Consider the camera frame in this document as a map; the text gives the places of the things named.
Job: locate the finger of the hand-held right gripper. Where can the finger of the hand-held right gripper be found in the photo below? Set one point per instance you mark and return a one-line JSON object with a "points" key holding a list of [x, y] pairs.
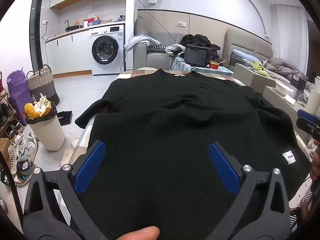
{"points": [[307, 127]]}

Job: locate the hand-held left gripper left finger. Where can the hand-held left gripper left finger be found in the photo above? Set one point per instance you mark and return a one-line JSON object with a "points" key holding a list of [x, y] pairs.
{"points": [[90, 167]]}

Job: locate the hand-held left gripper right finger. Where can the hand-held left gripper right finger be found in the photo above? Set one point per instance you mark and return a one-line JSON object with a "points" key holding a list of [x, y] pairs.
{"points": [[223, 170]]}

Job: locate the black knit sweater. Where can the black knit sweater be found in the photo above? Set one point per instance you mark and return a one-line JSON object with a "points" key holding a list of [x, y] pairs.
{"points": [[175, 130]]}

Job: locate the person's right hand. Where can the person's right hand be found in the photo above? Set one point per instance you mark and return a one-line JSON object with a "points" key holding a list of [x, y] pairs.
{"points": [[315, 152]]}

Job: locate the person's left hand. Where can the person's left hand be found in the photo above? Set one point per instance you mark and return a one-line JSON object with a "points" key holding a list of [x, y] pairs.
{"points": [[140, 233]]}

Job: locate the beige slippers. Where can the beige slippers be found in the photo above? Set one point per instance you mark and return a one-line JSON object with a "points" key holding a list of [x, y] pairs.
{"points": [[71, 152]]}

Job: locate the white bowl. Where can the white bowl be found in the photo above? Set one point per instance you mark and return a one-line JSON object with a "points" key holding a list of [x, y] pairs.
{"points": [[283, 88]]}

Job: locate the black box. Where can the black box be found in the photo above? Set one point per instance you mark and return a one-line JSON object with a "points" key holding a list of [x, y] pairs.
{"points": [[300, 81]]}

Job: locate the beige trash bin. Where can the beige trash bin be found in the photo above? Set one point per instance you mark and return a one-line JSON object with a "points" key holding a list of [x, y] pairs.
{"points": [[48, 135]]}

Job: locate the grey padded jacket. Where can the grey padded jacket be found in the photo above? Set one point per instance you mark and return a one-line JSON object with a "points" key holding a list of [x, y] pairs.
{"points": [[285, 67]]}

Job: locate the white and green sneakers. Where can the white and green sneakers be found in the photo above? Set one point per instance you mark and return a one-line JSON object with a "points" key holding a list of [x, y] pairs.
{"points": [[23, 170]]}

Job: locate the person's striped clothing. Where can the person's striped clothing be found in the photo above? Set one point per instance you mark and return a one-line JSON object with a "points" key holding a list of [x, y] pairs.
{"points": [[306, 200]]}

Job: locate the green packets on cabinet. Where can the green packets on cabinet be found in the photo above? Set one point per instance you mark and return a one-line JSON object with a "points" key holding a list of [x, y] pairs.
{"points": [[258, 67]]}

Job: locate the woven laundry basket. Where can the woven laundry basket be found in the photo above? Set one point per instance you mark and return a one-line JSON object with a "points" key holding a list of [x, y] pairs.
{"points": [[43, 87]]}

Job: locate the wooden shoe rack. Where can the wooden shoe rack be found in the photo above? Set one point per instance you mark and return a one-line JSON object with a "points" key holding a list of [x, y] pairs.
{"points": [[6, 120]]}

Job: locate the white curtain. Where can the white curtain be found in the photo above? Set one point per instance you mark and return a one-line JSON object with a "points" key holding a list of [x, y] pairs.
{"points": [[287, 32]]}

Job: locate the beige padded headboard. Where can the beige padded headboard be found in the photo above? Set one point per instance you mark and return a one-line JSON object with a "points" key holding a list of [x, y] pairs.
{"points": [[247, 42]]}

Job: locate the purple bag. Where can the purple bag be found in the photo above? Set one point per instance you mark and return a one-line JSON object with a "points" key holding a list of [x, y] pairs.
{"points": [[17, 92]]}

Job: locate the white washing machine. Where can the white washing machine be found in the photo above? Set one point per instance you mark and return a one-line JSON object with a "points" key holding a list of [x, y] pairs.
{"points": [[117, 65]]}

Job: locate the teal checked table cover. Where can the teal checked table cover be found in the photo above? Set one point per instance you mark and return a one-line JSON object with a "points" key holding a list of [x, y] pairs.
{"points": [[190, 68]]}

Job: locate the plaid tablecloth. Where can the plaid tablecloth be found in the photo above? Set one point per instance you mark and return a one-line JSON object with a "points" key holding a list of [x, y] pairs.
{"points": [[140, 73]]}

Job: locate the white round stool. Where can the white round stool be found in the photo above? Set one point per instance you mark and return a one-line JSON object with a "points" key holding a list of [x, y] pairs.
{"points": [[146, 68]]}

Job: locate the white lower kitchen cabinets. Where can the white lower kitchen cabinets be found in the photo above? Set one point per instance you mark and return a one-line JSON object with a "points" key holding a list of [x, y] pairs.
{"points": [[67, 55]]}

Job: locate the black countertop oven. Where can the black countertop oven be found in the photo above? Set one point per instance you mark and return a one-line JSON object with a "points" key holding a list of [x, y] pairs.
{"points": [[196, 56]]}

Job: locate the grey sofa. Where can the grey sofa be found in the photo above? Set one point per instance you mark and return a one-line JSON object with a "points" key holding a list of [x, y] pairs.
{"points": [[156, 60]]}

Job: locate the black backpack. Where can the black backpack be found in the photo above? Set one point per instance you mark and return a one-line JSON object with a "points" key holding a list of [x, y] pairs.
{"points": [[200, 40]]}

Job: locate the light grey garment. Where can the light grey garment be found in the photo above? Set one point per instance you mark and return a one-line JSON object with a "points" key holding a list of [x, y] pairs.
{"points": [[140, 41]]}

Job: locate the houndstooth pillow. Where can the houndstooth pillow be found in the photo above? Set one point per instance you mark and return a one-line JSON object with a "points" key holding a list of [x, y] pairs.
{"points": [[157, 47]]}

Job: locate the black kitchen faucet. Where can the black kitchen faucet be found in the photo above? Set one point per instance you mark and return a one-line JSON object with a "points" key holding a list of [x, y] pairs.
{"points": [[67, 24]]}

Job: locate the red box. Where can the red box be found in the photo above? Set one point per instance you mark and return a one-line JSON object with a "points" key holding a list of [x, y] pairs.
{"points": [[91, 20]]}

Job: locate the black framed door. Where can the black framed door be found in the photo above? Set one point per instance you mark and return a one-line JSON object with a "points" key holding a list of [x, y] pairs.
{"points": [[35, 30]]}

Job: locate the white wall outlet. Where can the white wall outlet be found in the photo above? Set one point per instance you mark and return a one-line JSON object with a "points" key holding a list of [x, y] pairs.
{"points": [[181, 24]]}

